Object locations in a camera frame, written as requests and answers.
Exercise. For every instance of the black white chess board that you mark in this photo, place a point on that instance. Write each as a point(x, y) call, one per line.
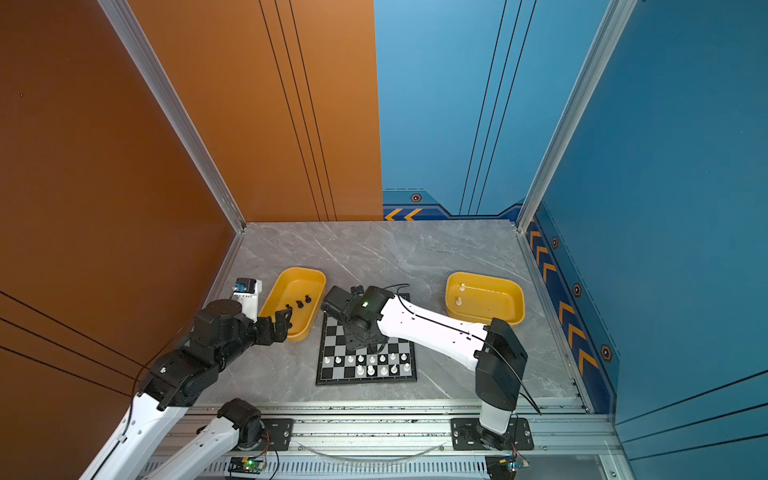
point(361, 353)

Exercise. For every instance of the yellow plastic tray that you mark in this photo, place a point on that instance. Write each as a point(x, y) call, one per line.
point(291, 285)
point(485, 298)

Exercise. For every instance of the aluminium corner post left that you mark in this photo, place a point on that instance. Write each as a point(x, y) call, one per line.
point(129, 31)

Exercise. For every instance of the right green circuit board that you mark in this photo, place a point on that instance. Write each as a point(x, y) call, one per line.
point(505, 467)

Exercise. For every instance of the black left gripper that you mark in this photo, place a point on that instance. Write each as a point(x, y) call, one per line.
point(270, 336)

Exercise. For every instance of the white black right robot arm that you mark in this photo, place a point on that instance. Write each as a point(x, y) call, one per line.
point(493, 352)

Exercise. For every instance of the left green circuit board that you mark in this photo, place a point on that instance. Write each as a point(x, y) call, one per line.
point(246, 466)

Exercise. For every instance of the aluminium corner post right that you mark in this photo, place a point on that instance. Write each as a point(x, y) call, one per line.
point(598, 56)

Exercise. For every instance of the aluminium front rail frame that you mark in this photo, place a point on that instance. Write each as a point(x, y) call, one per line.
point(408, 438)

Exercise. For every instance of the yellow right plastic tray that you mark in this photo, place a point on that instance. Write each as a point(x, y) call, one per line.
point(485, 298)

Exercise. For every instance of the aluminium corner post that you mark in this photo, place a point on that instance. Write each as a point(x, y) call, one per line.
point(598, 56)
point(129, 31)

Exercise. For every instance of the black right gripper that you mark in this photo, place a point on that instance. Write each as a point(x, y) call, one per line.
point(346, 325)

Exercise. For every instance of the yellow left plastic tray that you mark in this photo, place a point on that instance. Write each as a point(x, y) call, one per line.
point(291, 285)

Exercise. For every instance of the green circuit board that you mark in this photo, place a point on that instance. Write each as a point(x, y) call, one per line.
point(246, 466)
point(505, 467)

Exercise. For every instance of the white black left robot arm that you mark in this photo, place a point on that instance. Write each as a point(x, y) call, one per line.
point(221, 333)

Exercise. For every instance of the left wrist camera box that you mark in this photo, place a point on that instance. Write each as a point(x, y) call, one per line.
point(246, 291)

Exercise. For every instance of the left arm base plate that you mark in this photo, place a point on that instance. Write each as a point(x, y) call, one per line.
point(270, 433)

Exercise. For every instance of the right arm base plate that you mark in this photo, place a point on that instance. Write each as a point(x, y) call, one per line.
point(468, 435)

